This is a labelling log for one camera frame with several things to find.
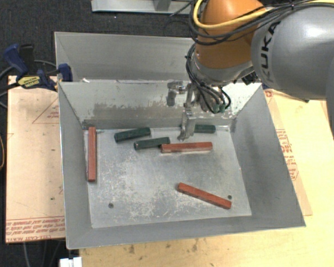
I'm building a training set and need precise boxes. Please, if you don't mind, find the black cylinder on white bracket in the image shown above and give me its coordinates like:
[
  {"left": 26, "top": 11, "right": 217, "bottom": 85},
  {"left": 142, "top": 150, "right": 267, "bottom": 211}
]
[{"left": 240, "top": 71, "right": 259, "bottom": 86}]

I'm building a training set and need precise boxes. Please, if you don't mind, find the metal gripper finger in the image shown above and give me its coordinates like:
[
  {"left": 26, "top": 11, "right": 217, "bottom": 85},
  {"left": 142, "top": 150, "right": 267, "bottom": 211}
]
[
  {"left": 177, "top": 102, "right": 198, "bottom": 142},
  {"left": 166, "top": 81, "right": 185, "bottom": 107}
]

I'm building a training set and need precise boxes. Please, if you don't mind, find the brown cardboard board, red print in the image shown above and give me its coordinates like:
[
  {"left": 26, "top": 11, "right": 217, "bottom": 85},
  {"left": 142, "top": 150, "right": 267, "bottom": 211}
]
[{"left": 5, "top": 75, "right": 314, "bottom": 245}]

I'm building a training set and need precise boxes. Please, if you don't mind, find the dark green flat block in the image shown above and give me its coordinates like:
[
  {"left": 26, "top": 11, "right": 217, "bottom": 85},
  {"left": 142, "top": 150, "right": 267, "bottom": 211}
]
[
  {"left": 113, "top": 126, "right": 152, "bottom": 144},
  {"left": 193, "top": 123, "right": 217, "bottom": 135},
  {"left": 133, "top": 136, "right": 171, "bottom": 151}
]

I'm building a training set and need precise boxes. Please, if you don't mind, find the red-brown flat block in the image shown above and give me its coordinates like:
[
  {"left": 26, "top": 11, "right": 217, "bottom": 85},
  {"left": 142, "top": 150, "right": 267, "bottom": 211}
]
[
  {"left": 176, "top": 182, "right": 233, "bottom": 210},
  {"left": 159, "top": 141, "right": 214, "bottom": 154},
  {"left": 86, "top": 126, "right": 98, "bottom": 182}
]

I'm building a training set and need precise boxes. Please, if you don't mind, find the grey metal bin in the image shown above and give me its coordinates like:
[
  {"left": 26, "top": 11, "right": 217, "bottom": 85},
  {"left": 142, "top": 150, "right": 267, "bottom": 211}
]
[{"left": 54, "top": 31, "right": 307, "bottom": 250}]

